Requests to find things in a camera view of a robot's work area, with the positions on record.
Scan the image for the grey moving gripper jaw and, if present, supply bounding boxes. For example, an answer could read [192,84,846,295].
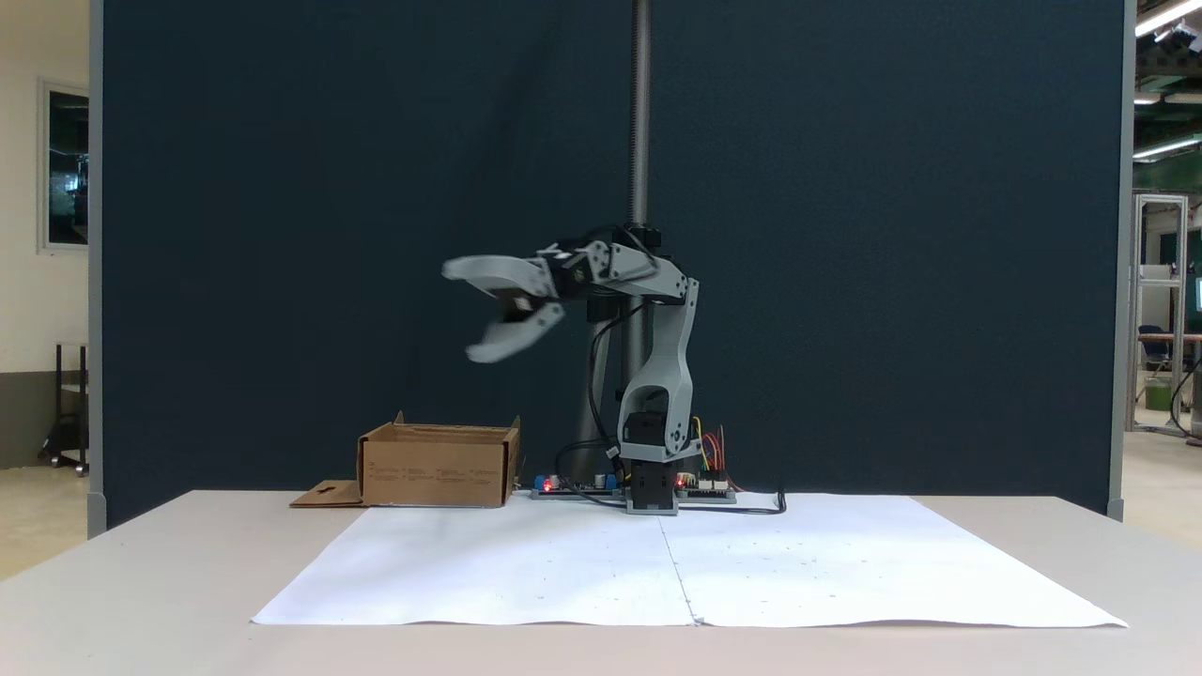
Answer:
[466,301,566,365]

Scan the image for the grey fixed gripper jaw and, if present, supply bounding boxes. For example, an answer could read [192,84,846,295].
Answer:
[441,254,551,300]

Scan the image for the brown cardboard box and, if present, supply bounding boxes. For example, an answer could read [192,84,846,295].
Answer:
[289,410,523,509]

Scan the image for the blue circuit board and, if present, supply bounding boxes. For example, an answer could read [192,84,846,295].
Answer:
[531,474,622,501]

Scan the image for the dark blue partition panel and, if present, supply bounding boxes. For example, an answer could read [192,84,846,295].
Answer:
[87,0,1126,539]

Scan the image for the white paper sheet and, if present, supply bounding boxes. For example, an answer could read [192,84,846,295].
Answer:
[657,493,1128,629]
[252,493,697,627]

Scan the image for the black cart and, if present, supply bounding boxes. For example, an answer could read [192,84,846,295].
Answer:
[39,342,91,471]

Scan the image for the ceiling light strip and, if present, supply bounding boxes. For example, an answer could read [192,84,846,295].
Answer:
[1133,0,1202,39]
[1133,136,1202,161]

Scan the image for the black cable to board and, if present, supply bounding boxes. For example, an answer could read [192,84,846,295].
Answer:
[554,302,641,509]

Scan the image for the black camera tripod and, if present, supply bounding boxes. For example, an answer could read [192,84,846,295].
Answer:
[575,0,664,485]

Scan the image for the circuit board with jumper wires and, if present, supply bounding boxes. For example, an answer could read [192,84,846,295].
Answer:
[676,474,739,505]

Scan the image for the black cable on table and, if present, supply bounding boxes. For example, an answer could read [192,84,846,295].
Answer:
[676,488,788,516]

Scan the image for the framed wall window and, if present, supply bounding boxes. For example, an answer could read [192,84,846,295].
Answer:
[39,82,91,255]

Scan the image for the aluminium frame rack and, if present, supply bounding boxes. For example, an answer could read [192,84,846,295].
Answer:
[1130,192,1190,435]

